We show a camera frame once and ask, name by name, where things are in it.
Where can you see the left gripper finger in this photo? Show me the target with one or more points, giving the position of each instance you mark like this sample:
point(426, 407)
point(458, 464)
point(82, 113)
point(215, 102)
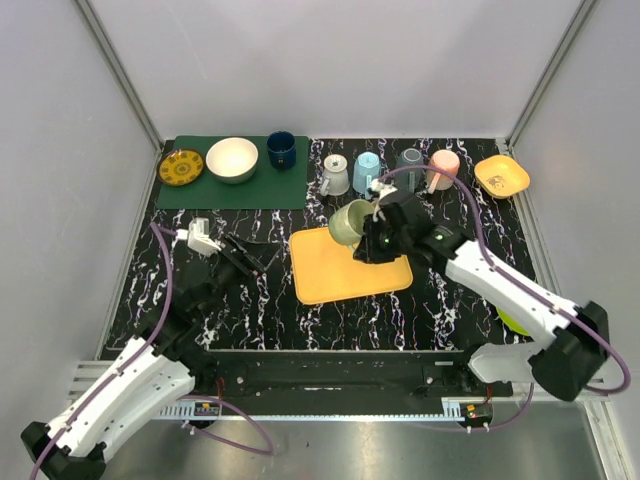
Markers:
point(260, 254)
point(262, 286)

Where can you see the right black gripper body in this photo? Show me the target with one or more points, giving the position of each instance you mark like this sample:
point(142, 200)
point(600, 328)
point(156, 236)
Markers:
point(382, 244)

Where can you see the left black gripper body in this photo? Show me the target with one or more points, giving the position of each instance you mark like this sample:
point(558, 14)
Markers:
point(245, 255)

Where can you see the light green mug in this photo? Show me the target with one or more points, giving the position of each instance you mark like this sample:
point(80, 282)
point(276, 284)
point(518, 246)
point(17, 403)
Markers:
point(346, 225)

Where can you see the pink mug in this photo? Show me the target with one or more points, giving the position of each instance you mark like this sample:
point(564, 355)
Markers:
point(446, 164)

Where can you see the white grey mug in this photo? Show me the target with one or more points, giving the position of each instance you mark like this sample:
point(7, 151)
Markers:
point(335, 179)

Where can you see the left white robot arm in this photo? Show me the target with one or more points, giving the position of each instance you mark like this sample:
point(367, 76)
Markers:
point(160, 365)

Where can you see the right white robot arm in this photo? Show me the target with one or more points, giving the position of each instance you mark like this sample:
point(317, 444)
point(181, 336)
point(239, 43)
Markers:
point(567, 345)

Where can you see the dark grey mug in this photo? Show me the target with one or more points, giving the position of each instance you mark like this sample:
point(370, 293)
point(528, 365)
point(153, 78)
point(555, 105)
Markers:
point(411, 179)

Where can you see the light blue mug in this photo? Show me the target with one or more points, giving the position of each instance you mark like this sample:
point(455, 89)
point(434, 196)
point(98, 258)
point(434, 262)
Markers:
point(367, 168)

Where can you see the dark blue mug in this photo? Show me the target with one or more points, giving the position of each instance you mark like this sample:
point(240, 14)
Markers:
point(281, 148)

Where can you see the orange plastic tray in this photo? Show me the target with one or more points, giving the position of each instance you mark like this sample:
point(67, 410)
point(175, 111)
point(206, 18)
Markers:
point(325, 271)

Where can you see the dark green mat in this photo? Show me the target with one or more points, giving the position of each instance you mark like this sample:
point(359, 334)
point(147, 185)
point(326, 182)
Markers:
point(268, 188)

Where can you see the white ceramic bowl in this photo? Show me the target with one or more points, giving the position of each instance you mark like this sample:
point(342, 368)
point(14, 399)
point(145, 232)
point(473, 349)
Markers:
point(232, 160)

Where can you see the yellow patterned plate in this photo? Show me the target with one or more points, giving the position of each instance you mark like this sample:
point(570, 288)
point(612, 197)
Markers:
point(180, 167)

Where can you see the yellow square bowl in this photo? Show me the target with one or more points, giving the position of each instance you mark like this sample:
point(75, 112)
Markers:
point(501, 176)

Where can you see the lime green bowl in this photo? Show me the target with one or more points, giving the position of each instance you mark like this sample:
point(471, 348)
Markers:
point(510, 323)

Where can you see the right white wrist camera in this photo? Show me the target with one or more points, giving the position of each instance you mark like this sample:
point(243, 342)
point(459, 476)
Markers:
point(380, 190)

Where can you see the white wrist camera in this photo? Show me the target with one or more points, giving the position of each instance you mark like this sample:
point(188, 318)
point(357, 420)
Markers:
point(196, 235)
point(380, 190)

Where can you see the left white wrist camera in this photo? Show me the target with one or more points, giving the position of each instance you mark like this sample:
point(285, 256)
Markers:
point(196, 235)

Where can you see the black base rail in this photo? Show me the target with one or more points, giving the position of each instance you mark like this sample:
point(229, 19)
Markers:
point(241, 373)

